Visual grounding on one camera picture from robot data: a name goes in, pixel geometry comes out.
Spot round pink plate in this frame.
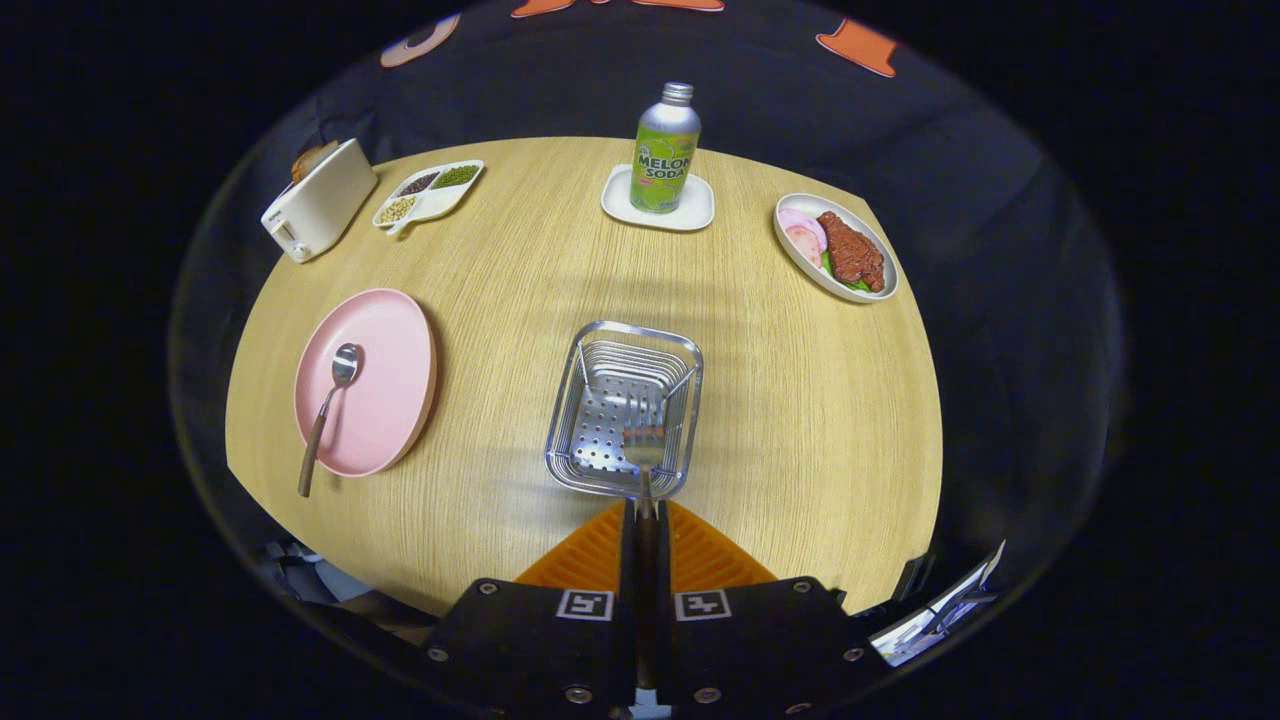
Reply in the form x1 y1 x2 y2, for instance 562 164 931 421
294 288 438 478

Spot pink ham slices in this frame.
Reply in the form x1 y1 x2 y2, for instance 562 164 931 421
778 208 829 269

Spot white toaster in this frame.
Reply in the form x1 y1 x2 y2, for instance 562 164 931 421
261 138 379 264

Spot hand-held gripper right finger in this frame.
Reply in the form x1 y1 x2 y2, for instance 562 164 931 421
655 498 888 719

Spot metal fork with wooden handle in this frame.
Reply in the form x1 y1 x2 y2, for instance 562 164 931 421
622 422 668 691

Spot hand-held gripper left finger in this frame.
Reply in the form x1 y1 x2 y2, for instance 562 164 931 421
420 498 644 719

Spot perforated metal basket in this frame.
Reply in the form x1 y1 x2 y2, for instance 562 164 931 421
545 320 704 499

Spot metal spoon with wooden handle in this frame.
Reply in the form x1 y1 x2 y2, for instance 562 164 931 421
298 343 363 498

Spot white oval food plate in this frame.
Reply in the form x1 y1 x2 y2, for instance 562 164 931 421
774 193 899 304

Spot brown meat piece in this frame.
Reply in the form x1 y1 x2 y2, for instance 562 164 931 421
817 211 887 293

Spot green silver soda bottle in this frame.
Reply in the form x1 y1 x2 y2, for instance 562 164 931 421
630 82 702 214

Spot white square coaster plate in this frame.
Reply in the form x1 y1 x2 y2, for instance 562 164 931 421
601 164 716 233

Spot white divided bean dish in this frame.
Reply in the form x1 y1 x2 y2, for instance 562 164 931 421
372 160 485 237

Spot toasted bread slice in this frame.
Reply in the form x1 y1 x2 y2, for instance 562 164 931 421
291 141 340 184

